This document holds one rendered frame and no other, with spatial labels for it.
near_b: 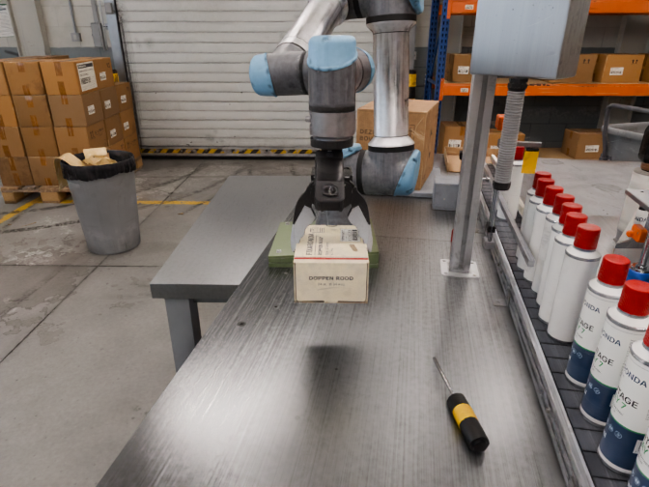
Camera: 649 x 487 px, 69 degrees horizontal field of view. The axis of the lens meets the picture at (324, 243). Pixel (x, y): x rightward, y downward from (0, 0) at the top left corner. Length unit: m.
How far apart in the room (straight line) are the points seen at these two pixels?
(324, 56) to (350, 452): 0.57
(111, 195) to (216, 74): 2.62
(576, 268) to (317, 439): 0.48
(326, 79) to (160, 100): 5.09
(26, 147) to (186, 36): 2.00
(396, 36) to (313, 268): 0.62
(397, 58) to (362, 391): 0.75
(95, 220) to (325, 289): 2.70
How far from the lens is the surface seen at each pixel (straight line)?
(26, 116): 4.65
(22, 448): 2.14
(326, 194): 0.71
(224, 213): 1.56
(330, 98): 0.75
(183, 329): 1.24
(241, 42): 5.49
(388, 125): 1.19
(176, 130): 5.78
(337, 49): 0.75
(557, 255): 0.90
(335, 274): 0.77
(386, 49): 1.18
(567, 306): 0.88
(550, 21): 0.96
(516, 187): 1.38
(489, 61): 1.01
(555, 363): 0.86
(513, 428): 0.80
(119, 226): 3.38
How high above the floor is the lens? 1.36
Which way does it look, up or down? 24 degrees down
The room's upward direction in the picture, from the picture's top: straight up
